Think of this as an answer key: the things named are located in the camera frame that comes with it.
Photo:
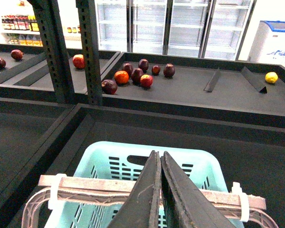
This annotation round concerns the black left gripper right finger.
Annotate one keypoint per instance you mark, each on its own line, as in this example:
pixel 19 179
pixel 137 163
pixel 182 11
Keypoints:
pixel 184 204

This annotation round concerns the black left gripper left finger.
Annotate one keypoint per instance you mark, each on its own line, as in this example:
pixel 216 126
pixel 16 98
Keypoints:
pixel 141 209

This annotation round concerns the light blue plastic basket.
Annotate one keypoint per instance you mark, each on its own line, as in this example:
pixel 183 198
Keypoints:
pixel 111 160

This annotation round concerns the pink basket handle front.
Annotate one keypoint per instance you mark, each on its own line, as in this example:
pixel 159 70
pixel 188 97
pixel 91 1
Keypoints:
pixel 102 185

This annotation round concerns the pink basket handle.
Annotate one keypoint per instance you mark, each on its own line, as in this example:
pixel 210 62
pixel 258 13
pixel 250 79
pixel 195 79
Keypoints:
pixel 102 185
pixel 93 197

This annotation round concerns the small red yellow apple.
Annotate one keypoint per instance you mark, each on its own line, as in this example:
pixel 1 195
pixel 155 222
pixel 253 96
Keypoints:
pixel 146 81

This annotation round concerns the dark plum beside apple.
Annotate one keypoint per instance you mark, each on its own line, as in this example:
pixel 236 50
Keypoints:
pixel 136 75

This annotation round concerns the red apple far left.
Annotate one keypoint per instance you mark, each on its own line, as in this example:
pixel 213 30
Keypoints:
pixel 78 61

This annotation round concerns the white zip tie right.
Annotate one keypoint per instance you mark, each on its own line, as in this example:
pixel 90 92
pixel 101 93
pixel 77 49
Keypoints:
pixel 244 203

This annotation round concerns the white zip tie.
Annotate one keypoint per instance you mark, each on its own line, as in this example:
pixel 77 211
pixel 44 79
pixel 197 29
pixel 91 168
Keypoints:
pixel 244 203
pixel 54 202

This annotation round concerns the near black display tray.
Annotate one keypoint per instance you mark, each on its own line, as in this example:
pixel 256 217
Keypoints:
pixel 39 139

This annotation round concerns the black display tray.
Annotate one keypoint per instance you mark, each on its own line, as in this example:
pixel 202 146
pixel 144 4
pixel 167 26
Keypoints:
pixel 233 98
pixel 39 139

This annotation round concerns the white zip tie left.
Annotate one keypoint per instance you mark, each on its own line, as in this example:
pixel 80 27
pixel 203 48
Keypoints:
pixel 54 202

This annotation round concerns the dark plum front left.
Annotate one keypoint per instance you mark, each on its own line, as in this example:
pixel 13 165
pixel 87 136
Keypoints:
pixel 109 86

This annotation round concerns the upper black display tray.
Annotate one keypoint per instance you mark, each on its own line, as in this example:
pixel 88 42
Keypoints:
pixel 233 98

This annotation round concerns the orange red tomato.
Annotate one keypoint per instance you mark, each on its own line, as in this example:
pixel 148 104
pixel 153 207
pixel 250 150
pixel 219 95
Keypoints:
pixel 121 77

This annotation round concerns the dark plum back right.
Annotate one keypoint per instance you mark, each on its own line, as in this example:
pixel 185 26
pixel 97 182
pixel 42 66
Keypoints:
pixel 169 71

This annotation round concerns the small dark red fruit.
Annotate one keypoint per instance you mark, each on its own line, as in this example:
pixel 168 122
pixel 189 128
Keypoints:
pixel 156 70

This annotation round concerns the black triangular divider bar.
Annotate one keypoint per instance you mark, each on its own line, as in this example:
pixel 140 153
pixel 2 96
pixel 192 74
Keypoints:
pixel 252 79

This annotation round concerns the dark plum behind tomato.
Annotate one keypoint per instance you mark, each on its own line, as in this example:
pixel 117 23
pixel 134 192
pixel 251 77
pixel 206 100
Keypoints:
pixel 127 67

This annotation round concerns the dark plum back centre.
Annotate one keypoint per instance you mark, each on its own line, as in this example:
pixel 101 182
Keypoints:
pixel 143 65

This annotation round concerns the yellow lemon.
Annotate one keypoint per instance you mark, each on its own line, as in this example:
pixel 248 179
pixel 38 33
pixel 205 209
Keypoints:
pixel 271 77

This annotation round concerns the glass door refrigerator row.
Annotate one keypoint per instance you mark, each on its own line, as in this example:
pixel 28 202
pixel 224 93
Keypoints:
pixel 212 29

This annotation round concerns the white chest freezer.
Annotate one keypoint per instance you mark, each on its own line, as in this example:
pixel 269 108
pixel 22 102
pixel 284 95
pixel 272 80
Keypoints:
pixel 269 43

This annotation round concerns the left upper black tray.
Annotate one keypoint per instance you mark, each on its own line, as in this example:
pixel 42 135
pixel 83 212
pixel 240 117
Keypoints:
pixel 26 79

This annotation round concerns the dark red fruit far left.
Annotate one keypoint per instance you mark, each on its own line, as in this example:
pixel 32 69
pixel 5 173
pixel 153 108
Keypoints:
pixel 17 54

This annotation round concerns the bottles on store shelf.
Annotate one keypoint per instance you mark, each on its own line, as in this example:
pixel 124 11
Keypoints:
pixel 21 30

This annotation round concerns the black perforated shelf post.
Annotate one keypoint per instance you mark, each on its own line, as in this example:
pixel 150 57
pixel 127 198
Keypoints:
pixel 89 40

